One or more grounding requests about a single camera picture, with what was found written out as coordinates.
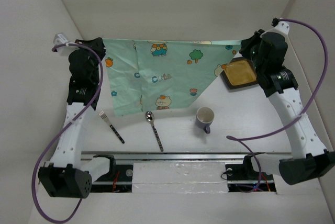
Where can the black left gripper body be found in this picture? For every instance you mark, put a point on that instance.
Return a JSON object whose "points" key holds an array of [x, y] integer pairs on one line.
{"points": [[95, 60]]}

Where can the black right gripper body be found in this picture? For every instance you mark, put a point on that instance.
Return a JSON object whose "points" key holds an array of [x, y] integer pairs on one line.
{"points": [[251, 48]]}

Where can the square brown glazed plate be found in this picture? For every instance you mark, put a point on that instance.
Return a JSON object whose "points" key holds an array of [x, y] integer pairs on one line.
{"points": [[239, 73]]}

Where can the silver fork patterned handle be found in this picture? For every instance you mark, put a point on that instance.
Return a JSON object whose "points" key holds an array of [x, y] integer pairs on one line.
{"points": [[106, 120]]}

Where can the green cartoon print cloth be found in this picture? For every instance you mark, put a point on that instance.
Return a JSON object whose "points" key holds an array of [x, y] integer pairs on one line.
{"points": [[157, 75]]}

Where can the silver spoon patterned handle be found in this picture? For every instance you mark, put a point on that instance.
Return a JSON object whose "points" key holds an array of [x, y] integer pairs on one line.
{"points": [[150, 119]]}

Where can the purple ceramic mug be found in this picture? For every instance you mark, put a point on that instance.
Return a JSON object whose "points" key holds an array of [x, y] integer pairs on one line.
{"points": [[204, 118]]}

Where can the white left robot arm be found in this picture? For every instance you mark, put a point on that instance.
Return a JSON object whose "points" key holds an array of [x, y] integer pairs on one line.
{"points": [[66, 176]]}

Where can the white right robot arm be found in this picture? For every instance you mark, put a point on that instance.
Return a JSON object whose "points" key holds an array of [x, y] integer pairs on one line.
{"points": [[310, 158]]}

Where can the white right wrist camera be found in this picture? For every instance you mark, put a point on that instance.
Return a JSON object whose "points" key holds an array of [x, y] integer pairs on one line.
{"points": [[281, 27]]}

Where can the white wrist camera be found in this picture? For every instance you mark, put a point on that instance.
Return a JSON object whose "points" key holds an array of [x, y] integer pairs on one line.
{"points": [[59, 39], [281, 27]]}

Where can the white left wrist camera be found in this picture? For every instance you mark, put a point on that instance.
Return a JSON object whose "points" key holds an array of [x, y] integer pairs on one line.
{"points": [[59, 39]]}

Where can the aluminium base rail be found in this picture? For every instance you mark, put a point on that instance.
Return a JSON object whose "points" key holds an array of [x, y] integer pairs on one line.
{"points": [[123, 158]]}

